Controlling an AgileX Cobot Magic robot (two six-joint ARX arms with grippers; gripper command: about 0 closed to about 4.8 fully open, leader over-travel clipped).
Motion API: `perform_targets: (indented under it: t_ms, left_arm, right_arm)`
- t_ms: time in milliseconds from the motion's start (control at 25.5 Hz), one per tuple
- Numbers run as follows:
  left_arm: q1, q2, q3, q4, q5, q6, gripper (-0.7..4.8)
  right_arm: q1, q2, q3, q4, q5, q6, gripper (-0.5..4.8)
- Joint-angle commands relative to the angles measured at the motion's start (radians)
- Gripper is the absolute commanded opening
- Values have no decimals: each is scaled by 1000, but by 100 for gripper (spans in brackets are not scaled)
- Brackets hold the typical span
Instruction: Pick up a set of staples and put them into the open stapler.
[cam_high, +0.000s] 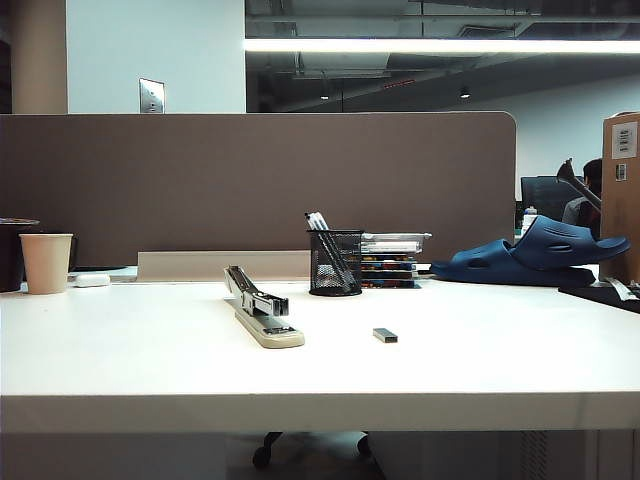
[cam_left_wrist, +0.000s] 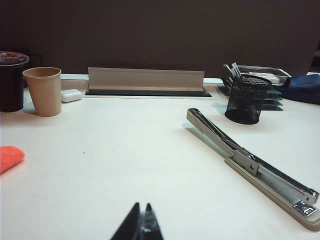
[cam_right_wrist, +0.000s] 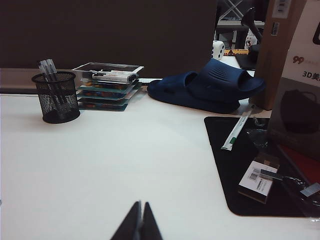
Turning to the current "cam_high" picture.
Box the beige long-reach stapler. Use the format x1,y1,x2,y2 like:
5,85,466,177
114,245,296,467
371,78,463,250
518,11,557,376
223,264,306,350

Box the white pen with black cap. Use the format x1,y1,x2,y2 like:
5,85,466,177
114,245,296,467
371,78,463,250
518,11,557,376
312,211,362,292

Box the pens in holder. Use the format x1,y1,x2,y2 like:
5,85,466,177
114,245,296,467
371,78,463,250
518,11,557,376
303,212,351,290

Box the black mesh pen holder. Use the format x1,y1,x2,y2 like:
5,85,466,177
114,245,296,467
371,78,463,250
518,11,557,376
306,228,365,297

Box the colourful flat game box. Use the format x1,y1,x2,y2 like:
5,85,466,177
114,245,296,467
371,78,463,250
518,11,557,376
360,263,419,278
360,276,418,290
360,252,419,265

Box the clear plastic case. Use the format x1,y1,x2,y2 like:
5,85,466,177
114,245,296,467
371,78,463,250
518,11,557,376
360,231,434,255

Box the brown desk divider panel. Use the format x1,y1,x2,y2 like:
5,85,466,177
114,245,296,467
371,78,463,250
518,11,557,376
0,110,517,275

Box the blue rubber slipper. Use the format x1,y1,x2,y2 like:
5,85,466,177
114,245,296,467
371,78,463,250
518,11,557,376
514,215,632,272
429,238,597,289

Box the long ceiling light strip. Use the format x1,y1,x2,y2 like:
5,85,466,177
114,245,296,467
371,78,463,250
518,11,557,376
243,38,640,55

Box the black office monitor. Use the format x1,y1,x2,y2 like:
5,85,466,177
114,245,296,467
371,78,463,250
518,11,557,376
520,175,585,222

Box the person in grey shirt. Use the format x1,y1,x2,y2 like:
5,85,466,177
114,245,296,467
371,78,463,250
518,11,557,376
561,158,604,239

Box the beige paper cup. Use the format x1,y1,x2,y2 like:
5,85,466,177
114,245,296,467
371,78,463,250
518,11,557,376
18,233,74,295

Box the black desk mat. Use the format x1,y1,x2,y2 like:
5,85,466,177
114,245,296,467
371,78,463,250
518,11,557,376
558,278,640,315

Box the brown cardboard box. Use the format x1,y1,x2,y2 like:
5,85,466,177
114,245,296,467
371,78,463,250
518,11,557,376
599,110,640,282

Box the black round container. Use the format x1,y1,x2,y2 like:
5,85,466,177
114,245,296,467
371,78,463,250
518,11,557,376
0,217,41,294

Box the metal wall switch plate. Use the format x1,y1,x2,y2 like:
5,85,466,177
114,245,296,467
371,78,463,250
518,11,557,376
138,77,167,114

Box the grey curved tool handle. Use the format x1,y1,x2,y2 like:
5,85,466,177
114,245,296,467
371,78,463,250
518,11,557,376
556,158,603,209

